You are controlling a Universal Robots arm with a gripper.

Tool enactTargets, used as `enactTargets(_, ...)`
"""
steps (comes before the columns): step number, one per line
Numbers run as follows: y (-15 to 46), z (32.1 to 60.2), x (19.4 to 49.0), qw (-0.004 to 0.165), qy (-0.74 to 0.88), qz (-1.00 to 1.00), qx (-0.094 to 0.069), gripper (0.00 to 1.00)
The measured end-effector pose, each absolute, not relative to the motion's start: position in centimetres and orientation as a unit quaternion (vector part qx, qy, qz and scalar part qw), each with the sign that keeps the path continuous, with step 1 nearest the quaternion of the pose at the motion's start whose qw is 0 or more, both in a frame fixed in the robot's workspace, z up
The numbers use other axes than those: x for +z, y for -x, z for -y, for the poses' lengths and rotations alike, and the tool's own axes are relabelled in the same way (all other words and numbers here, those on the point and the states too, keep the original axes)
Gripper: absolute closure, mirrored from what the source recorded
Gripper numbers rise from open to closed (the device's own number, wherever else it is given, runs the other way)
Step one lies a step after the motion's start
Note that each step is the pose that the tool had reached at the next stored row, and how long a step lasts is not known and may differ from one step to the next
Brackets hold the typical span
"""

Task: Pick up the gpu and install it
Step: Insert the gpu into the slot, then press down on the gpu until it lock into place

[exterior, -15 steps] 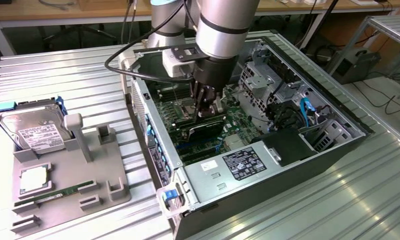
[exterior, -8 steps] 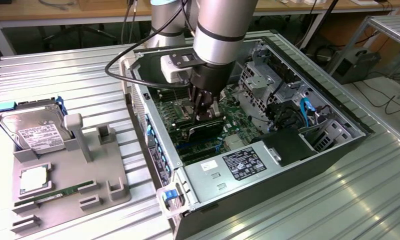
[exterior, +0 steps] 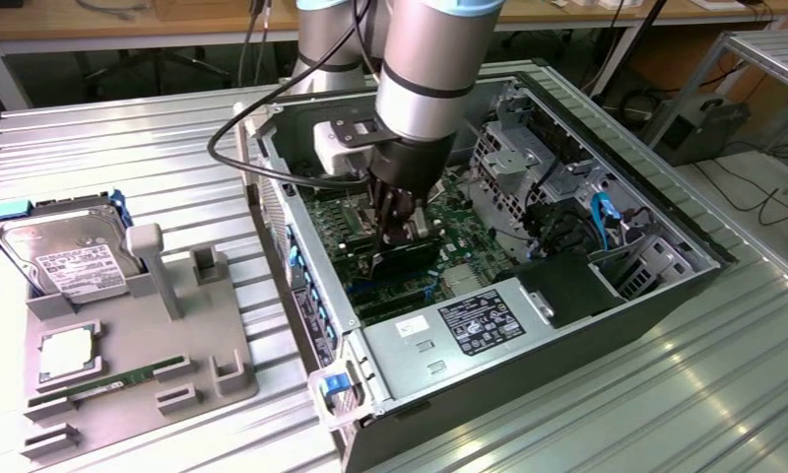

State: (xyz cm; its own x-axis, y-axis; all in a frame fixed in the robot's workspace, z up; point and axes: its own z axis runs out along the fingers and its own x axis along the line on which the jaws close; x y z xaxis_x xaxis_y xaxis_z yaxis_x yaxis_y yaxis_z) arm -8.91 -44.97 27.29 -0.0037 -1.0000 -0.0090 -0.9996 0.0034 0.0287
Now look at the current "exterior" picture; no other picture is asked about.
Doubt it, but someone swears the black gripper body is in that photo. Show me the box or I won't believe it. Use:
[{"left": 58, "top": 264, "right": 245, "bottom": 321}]
[{"left": 365, "top": 131, "right": 460, "bottom": 199}]

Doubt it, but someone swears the black low-profile graphics card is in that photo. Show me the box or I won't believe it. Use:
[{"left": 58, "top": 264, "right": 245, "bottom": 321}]
[{"left": 367, "top": 206, "right": 447, "bottom": 285}]

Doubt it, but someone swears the CPU socket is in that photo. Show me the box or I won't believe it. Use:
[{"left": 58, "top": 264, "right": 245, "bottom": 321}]
[{"left": 340, "top": 196, "right": 377, "bottom": 233}]

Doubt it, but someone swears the green motherboard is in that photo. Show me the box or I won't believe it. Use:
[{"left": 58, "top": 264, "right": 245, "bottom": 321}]
[{"left": 298, "top": 165, "right": 535, "bottom": 329}]

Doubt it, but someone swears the silver disk bay cage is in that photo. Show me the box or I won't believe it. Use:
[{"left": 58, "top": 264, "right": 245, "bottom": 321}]
[{"left": 469, "top": 119, "right": 607, "bottom": 238}]

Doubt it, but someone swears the silver chipset heat sink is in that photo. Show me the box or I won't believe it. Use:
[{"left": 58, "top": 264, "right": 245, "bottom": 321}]
[{"left": 440, "top": 265, "right": 485, "bottom": 298}]

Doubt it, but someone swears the black expansion slot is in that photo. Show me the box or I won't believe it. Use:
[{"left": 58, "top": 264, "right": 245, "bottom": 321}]
[{"left": 356, "top": 293, "right": 429, "bottom": 319}]

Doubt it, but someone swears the black plastic shroud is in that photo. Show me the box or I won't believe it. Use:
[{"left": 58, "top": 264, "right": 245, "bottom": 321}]
[{"left": 515, "top": 251, "right": 629, "bottom": 330}]

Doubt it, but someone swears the grey power supply unit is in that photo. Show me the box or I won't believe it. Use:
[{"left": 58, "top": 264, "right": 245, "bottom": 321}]
[{"left": 359, "top": 277, "right": 559, "bottom": 403}]

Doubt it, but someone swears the blue case latch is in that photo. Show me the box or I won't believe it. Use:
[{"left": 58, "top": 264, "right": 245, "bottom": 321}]
[{"left": 318, "top": 374, "right": 352, "bottom": 397}]

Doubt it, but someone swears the open black PC case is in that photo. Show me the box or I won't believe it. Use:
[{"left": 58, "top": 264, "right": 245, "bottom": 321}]
[{"left": 245, "top": 71, "right": 741, "bottom": 473}]

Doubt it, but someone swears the black office chair base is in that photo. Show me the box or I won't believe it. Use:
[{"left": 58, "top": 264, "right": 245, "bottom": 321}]
[{"left": 81, "top": 28, "right": 234, "bottom": 96}]

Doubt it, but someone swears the black box device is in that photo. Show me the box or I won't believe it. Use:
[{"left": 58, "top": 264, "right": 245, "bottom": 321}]
[{"left": 656, "top": 97, "right": 752, "bottom": 168}]

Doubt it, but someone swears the grey parts rack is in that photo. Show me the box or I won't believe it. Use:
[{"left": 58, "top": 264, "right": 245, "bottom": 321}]
[{"left": 22, "top": 221, "right": 261, "bottom": 462}]

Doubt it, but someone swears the silver hard disk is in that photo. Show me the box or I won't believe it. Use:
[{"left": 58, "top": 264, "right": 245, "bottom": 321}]
[{"left": 0, "top": 205, "right": 136, "bottom": 304}]

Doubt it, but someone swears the green RAM stick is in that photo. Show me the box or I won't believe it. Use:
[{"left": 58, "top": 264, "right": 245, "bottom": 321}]
[{"left": 29, "top": 357, "right": 189, "bottom": 406}]

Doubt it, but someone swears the silver CPU chip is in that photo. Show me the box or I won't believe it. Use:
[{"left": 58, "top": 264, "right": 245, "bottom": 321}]
[{"left": 37, "top": 324, "right": 104, "bottom": 383}]

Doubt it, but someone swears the blue disk caddy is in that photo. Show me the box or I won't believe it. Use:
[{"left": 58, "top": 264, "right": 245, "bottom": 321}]
[{"left": 0, "top": 189, "right": 132, "bottom": 297}]

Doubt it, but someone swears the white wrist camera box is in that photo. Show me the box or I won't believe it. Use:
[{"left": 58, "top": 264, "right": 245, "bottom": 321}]
[{"left": 309, "top": 116, "right": 396, "bottom": 179}]

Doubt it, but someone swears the black wire bundle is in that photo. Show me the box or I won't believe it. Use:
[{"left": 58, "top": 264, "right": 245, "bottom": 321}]
[{"left": 521, "top": 199, "right": 599, "bottom": 258}]

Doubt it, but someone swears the black camera cable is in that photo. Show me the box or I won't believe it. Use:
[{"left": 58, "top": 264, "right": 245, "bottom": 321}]
[{"left": 208, "top": 0, "right": 387, "bottom": 191}]

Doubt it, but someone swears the blue SATA wire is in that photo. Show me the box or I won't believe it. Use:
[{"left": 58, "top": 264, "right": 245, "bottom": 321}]
[{"left": 588, "top": 189, "right": 616, "bottom": 253}]

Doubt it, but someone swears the wooden desk with white frame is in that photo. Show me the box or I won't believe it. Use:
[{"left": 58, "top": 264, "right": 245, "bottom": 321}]
[{"left": 0, "top": 0, "right": 788, "bottom": 112}]

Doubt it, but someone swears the aluminium frame table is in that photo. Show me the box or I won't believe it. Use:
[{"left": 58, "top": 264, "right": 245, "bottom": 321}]
[{"left": 661, "top": 30, "right": 788, "bottom": 130}]

